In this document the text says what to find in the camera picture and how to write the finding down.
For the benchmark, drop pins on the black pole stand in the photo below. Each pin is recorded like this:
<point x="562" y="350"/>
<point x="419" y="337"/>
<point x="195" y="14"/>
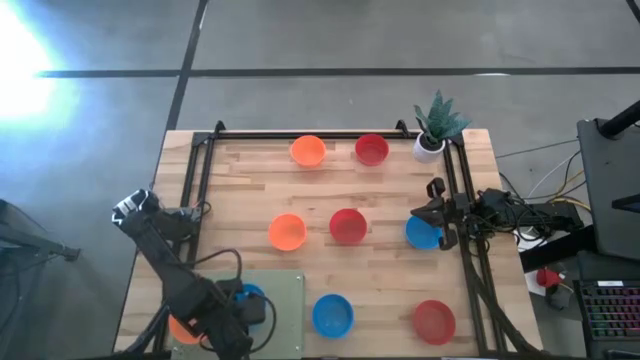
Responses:
<point x="622" y="119"/>

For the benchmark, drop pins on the small red object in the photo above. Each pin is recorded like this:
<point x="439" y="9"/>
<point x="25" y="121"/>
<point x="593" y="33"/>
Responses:
<point x="547" y="277"/>

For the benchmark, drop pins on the small orange plastic bowl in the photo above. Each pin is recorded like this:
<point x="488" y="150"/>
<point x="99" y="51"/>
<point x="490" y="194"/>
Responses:
<point x="308" y="150"/>
<point x="180" y="332"/>
<point x="287" y="232"/>

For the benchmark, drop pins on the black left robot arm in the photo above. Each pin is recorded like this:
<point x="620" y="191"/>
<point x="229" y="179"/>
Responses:
<point x="165" y="260"/>

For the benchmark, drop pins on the dark metal stand base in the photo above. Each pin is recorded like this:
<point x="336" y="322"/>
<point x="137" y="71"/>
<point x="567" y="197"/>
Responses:
<point x="70" y="253"/>

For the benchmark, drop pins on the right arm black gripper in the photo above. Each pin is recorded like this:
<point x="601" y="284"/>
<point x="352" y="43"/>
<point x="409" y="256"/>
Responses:
<point x="450" y="212"/>

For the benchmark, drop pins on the white paper sheet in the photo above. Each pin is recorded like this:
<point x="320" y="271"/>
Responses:
<point x="527" y="243"/>

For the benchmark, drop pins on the black aluminium frame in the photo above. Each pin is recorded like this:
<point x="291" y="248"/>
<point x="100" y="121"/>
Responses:
<point x="250" y="135"/>

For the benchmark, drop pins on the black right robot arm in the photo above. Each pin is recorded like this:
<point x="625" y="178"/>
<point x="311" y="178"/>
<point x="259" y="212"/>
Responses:
<point x="525" y="215"/>

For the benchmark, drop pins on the small blue plastic bowl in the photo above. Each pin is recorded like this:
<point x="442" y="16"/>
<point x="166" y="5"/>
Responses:
<point x="420" y="236"/>
<point x="333" y="315"/>
<point x="248" y="291"/>

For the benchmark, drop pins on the small red plastic bowl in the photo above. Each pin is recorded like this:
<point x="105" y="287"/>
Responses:
<point x="434" y="322"/>
<point x="348" y="226"/>
<point x="372" y="149"/>

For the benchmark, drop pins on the backlit computer keyboard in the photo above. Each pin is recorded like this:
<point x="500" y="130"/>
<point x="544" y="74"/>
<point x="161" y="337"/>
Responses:
<point x="610" y="312"/>

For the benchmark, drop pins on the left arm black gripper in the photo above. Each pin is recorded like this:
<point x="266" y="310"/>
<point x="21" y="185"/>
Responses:
<point x="252" y="311"/>

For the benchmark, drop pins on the small dark grey device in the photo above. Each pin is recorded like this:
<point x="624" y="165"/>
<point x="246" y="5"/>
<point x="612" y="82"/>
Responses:
<point x="557" y="299"/>

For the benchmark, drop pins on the green plant in white pot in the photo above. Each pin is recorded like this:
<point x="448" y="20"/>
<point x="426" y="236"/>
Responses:
<point x="427" y="150"/>

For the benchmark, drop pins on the black metal bar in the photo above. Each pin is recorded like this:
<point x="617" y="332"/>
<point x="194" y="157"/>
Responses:
<point x="555" y="250"/>

